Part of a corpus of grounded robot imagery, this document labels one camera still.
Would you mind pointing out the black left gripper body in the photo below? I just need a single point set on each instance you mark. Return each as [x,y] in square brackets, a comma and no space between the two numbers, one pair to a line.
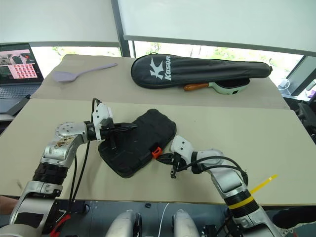
[108,129]

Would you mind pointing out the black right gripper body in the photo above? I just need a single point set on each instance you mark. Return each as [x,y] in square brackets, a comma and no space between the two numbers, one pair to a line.
[177,163]

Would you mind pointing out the black plastic tool case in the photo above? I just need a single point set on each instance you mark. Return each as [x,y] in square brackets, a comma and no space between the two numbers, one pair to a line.
[143,138]

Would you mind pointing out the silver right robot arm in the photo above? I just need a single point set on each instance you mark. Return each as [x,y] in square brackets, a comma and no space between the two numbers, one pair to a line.
[229,180]

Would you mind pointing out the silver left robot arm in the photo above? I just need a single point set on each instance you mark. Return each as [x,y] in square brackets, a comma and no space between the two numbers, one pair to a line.
[61,148]

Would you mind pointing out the small black floor object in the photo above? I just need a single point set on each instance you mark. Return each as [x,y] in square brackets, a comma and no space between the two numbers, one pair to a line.
[148,205]

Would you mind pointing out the silver rounded robot leg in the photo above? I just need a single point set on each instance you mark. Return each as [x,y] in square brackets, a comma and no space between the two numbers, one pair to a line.
[124,223]
[184,223]

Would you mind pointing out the purple silicone spatula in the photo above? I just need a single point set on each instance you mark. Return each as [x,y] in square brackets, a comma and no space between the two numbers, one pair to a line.
[64,77]

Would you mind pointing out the black Kason racket bag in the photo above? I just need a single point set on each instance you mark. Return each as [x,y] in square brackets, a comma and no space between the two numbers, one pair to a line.
[192,71]

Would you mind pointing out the open laptop computer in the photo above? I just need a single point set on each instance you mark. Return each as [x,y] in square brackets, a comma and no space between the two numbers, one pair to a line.
[17,64]

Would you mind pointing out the white roller blind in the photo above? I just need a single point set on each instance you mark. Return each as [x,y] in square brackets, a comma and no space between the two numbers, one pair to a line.
[56,18]
[217,19]

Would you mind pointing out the person's dark trousered leg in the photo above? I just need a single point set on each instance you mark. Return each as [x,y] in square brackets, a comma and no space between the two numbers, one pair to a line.
[296,217]

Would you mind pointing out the small white device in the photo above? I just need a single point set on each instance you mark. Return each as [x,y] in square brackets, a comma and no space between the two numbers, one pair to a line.
[284,83]

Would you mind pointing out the black office chair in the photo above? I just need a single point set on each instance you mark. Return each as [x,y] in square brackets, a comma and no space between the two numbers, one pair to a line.
[307,118]

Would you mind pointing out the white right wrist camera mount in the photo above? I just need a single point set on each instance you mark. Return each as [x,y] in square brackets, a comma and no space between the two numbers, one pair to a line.
[182,148]

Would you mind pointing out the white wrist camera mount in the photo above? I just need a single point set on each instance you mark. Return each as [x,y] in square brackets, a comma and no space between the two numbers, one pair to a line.
[182,148]
[101,114]

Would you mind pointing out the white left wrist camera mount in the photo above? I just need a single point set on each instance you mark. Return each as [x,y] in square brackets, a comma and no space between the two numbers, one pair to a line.
[101,114]

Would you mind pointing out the dark window frame post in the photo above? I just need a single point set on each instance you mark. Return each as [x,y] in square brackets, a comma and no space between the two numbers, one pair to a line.
[123,47]

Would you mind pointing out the black table frame bar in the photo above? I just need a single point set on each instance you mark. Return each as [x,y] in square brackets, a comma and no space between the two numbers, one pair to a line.
[79,206]

